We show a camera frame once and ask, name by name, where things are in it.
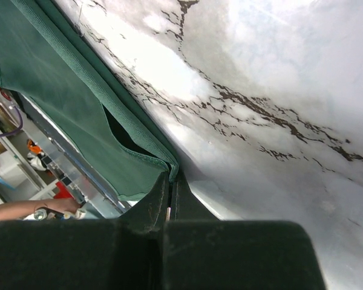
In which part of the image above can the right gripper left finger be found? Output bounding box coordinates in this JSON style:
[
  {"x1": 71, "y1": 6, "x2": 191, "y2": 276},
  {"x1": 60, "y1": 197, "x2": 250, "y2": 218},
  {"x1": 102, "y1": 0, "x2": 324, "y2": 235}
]
[{"x1": 0, "y1": 173, "x2": 169, "y2": 289}]

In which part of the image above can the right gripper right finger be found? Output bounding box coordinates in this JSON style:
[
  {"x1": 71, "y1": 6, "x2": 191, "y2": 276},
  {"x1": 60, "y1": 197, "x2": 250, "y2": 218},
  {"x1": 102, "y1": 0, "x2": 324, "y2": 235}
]
[{"x1": 163, "y1": 174, "x2": 325, "y2": 289}]

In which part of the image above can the dark green cloth napkin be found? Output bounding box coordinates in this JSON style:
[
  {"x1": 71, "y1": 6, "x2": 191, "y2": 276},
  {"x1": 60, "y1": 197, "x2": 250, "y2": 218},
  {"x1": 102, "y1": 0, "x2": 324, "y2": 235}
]
[{"x1": 0, "y1": 1, "x2": 179, "y2": 201}]

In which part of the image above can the person's bare forearm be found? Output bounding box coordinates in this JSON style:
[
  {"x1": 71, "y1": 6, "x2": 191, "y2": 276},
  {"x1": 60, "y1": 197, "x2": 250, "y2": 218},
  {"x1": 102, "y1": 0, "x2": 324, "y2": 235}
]
[{"x1": 0, "y1": 198, "x2": 80, "y2": 222}]

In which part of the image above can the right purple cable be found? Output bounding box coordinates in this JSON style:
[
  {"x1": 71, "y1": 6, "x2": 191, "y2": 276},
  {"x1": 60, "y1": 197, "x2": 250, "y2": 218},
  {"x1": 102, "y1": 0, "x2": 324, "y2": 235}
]
[{"x1": 0, "y1": 104, "x2": 24, "y2": 140}]

